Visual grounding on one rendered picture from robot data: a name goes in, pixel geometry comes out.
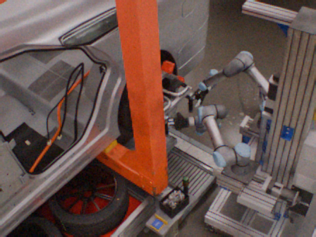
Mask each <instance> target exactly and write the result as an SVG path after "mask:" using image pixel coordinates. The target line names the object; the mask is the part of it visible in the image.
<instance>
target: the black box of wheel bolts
mask: <svg viewBox="0 0 316 237"><path fill-rule="evenodd" d="M189 204H190V196H189V195H188V194H187V193H185V192H184V191H183V190H181V189H180V188H179V187H178V186H176V187H175V188H174V189H173V190H171V191H170V192H169V193H167V195H165V196H164V197H163V198H162V199H161V200H160V201H159V206H160V210H161V211H163V212H164V213H165V214H166V215H168V216H169V217H170V218H171V219H173V218H174V217H175V216H176V215H177V214H178V213H180V212H181V211H182V210H183V209H184V208H186V206H188V205H189Z"/></svg>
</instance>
